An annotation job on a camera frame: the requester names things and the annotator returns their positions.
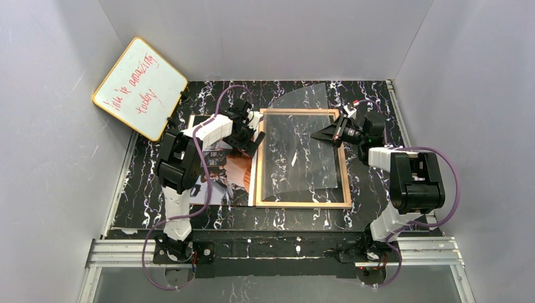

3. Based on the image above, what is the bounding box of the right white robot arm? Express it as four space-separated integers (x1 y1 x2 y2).
311 112 445 261

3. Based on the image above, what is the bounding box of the wooden picture frame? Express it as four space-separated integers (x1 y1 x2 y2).
254 109 351 209

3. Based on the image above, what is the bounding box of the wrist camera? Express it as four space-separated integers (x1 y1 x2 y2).
343 100 360 119
246 111 264 131

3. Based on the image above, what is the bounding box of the aluminium rail base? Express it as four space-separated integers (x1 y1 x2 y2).
78 79 478 303

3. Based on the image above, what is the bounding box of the clear plastic sheet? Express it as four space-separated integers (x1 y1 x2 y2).
261 83 342 203

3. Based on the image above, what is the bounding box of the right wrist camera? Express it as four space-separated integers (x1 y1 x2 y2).
343 100 360 119

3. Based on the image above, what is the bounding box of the frame backing board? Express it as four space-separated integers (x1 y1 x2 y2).
187 115 211 128

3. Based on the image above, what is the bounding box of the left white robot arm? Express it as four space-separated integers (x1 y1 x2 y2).
155 101 265 261

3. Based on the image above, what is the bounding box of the whiteboard with red writing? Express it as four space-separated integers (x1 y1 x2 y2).
91 37 188 141

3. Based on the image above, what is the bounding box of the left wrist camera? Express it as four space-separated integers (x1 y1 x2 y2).
246 111 264 131

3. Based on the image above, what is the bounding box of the printed photo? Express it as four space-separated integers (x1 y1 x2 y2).
190 141 248 206

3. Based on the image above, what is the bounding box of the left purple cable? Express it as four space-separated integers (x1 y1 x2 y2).
142 84 254 292

